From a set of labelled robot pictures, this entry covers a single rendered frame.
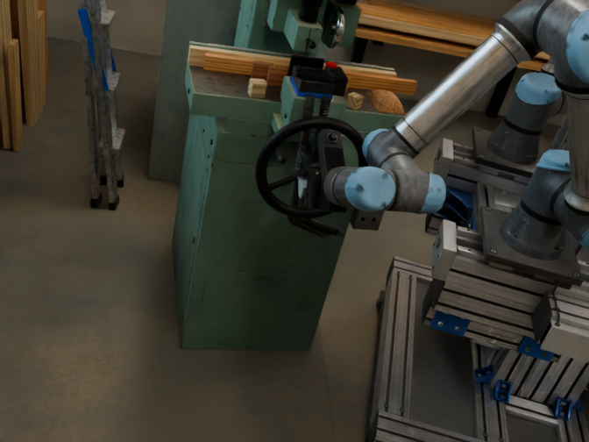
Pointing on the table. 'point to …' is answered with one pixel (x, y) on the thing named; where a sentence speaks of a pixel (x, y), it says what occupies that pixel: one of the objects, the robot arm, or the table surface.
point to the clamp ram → (304, 62)
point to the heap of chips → (386, 101)
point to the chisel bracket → (295, 28)
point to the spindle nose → (309, 10)
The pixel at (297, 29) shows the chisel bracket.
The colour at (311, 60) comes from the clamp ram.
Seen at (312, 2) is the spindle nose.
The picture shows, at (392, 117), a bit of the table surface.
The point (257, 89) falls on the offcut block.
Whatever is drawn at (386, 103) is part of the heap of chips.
